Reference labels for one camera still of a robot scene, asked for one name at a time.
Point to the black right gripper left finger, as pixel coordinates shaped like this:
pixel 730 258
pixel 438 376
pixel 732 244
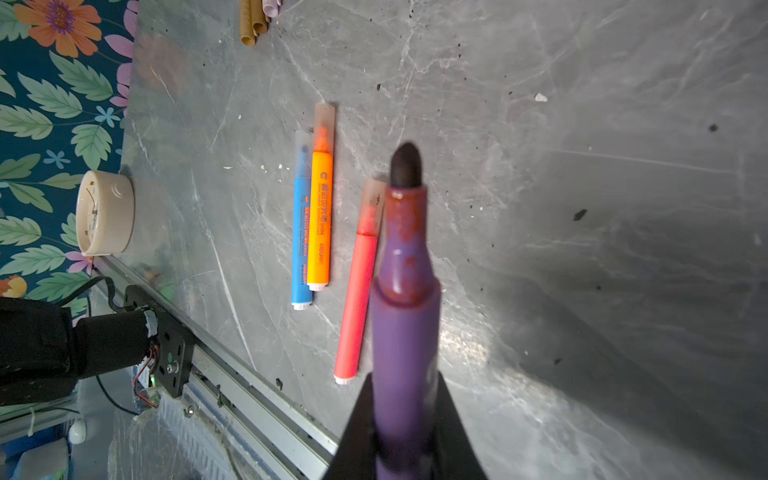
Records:
pixel 355 458

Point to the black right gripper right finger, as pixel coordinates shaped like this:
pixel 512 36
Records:
pixel 453 455

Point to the red highlighter pen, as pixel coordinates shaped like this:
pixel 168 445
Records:
pixel 360 276

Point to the purple highlighter pen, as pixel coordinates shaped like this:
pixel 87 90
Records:
pixel 405 302

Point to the blue highlighter pen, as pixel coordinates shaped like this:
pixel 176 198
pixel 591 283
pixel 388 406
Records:
pixel 301 295

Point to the orange highlighter pen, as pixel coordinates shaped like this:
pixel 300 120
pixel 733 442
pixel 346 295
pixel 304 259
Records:
pixel 318 274

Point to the gold pen cap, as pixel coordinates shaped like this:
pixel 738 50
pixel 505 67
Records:
pixel 259 20
pixel 246 32

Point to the light pink pen cap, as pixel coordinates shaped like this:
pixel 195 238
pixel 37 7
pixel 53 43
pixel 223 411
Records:
pixel 271 8

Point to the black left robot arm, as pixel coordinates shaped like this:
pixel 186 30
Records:
pixel 45 352

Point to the beige round clock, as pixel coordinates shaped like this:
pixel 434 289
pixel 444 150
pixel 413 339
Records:
pixel 105 213

